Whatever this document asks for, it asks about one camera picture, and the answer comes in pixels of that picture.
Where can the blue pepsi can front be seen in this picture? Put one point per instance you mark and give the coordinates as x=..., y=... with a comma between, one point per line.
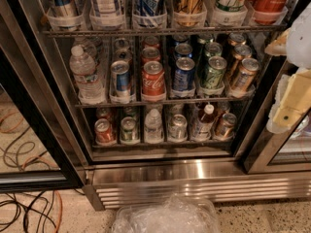
x=183, y=74

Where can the blue pepsi can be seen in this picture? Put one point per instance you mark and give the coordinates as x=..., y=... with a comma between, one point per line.
x=183, y=50
x=183, y=74

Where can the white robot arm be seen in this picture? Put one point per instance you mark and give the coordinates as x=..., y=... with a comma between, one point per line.
x=293, y=94

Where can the gold can front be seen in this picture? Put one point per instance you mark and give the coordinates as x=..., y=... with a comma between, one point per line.
x=244, y=74

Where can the large coca-cola can top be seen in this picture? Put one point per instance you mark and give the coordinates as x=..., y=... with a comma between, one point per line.
x=268, y=11

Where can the green can front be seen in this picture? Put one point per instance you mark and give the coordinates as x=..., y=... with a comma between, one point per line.
x=213, y=73

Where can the gold can bottom shelf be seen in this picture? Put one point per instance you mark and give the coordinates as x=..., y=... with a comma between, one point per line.
x=225, y=126

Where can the gold can shelf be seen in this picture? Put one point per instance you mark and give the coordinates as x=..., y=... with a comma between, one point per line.
x=187, y=11
x=225, y=126

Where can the gold can top shelf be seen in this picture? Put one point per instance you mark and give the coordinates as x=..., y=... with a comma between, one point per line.
x=187, y=11

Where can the silver can bottom shelf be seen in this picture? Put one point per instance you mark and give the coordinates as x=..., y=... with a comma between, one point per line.
x=177, y=129

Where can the red coca-cola can front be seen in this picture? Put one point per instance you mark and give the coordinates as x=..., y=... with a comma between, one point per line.
x=153, y=78

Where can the red coca-cola can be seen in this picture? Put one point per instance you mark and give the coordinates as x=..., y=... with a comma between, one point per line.
x=150, y=54
x=153, y=78

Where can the blue white can top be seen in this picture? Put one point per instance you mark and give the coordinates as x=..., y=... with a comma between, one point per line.
x=147, y=12

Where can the green can bottom shelf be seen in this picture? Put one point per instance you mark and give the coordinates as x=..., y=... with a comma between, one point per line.
x=129, y=131

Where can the blue silver can front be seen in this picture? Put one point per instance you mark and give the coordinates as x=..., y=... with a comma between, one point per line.
x=121, y=78

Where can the white striped can top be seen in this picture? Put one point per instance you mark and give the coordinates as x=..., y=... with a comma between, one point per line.
x=107, y=14

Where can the red can bottom shelf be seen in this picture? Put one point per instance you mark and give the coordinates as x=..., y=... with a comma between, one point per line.
x=104, y=131

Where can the fridge bottom steel grille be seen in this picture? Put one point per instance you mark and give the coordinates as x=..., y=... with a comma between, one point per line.
x=116, y=185

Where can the blue red bull can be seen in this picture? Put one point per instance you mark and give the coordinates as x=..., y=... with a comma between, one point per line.
x=63, y=14

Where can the fridge left glass door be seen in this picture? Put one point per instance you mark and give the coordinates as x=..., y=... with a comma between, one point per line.
x=35, y=75

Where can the brown bottle white cap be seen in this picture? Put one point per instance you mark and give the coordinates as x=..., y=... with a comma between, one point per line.
x=203, y=123

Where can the small water bottle bottom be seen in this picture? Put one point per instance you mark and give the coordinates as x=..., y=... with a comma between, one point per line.
x=153, y=129

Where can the clear plastic bag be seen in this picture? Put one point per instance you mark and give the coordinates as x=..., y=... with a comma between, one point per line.
x=177, y=214

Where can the clear water bottle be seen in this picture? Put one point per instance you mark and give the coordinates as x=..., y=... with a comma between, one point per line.
x=86, y=76

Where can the middle wire shelf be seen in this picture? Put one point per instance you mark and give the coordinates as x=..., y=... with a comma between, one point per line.
x=166, y=102

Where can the wire shelf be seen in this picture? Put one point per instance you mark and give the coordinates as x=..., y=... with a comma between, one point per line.
x=164, y=31
x=166, y=102

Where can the top wire shelf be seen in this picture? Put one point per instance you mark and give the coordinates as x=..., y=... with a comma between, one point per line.
x=164, y=31

